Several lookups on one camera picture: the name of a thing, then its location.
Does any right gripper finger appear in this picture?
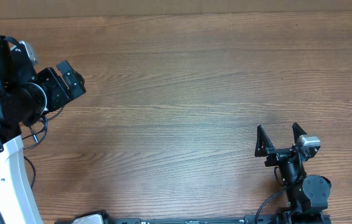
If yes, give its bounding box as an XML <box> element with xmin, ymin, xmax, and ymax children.
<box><xmin>292</xmin><ymin>122</ymin><xmax>307</xmax><ymax>139</ymax></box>
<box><xmin>255</xmin><ymin>125</ymin><xmax>275</xmax><ymax>157</ymax></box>

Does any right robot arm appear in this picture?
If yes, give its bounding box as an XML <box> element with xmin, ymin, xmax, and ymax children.
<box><xmin>254</xmin><ymin>123</ymin><xmax>331</xmax><ymax>223</ymax></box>

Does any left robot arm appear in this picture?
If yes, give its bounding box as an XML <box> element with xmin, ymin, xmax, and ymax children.
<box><xmin>0</xmin><ymin>35</ymin><xmax>86</xmax><ymax>223</ymax></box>

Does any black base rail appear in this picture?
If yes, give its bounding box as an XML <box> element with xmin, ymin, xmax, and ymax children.
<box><xmin>54</xmin><ymin>209</ymin><xmax>332</xmax><ymax>224</ymax></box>

